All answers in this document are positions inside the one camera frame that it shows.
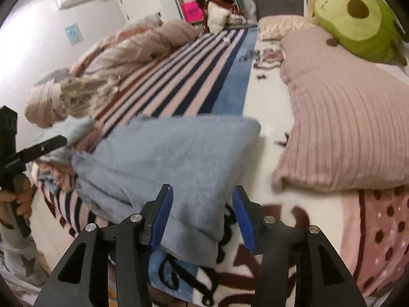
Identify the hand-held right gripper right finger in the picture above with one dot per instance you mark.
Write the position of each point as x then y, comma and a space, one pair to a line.
244, 220

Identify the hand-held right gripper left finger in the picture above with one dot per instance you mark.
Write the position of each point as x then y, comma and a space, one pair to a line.
161, 217

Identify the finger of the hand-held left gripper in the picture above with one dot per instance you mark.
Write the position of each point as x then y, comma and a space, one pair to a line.
44, 147

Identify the person's left hand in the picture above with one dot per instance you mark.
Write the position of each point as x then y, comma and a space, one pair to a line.
27, 198

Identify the person's grey star-print clothing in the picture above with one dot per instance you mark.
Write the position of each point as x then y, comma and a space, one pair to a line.
22, 259

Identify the pink dotted bedsheet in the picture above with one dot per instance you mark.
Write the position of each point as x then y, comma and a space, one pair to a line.
383, 230

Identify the striped printed fleece blanket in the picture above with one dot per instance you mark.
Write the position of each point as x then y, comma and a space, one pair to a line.
198, 80

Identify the pink ribbed pillow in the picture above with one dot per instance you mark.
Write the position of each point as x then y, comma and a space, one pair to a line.
335, 108

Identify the pink striped duvet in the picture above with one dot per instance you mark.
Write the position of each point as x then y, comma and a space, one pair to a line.
143, 41

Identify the floral patterned pillow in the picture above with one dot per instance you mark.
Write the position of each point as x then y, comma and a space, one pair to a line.
278, 25

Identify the pink storage box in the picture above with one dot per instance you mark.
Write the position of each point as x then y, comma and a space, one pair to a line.
191, 12

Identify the pile of clothes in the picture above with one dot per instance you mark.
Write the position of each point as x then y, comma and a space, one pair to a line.
217, 12

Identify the green avocado plush toy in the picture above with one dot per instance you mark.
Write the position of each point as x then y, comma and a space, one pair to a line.
358, 32

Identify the tan plush toy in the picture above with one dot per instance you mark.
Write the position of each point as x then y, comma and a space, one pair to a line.
311, 1

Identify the light blue wall poster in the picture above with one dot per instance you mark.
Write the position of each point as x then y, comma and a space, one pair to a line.
74, 34

